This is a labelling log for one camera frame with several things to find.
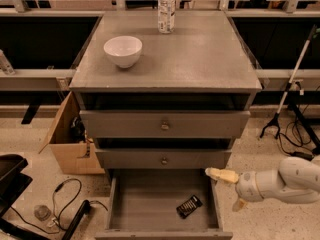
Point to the grey drawer cabinet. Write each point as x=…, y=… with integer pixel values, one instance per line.
x=199, y=67

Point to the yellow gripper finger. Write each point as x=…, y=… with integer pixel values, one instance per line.
x=239, y=205
x=222, y=174

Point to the clear plastic cup on floor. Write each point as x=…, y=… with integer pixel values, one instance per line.
x=42, y=212

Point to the brown cardboard box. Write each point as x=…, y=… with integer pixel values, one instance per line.
x=75, y=157

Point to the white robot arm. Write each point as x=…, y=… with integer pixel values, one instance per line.
x=295, y=181

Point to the top grey drawer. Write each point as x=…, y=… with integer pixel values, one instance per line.
x=154, y=124

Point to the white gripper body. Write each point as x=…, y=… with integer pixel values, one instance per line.
x=247, y=185

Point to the middle grey drawer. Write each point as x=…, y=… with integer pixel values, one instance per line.
x=162, y=158

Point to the clear plastic water bottle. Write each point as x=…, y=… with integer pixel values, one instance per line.
x=166, y=16

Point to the white ceramic bowl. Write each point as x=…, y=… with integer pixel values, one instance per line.
x=123, y=51

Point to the open bottom grey drawer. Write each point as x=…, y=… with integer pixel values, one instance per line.
x=143, y=202

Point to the white pole black tripod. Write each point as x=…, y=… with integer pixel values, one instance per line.
x=274, y=121

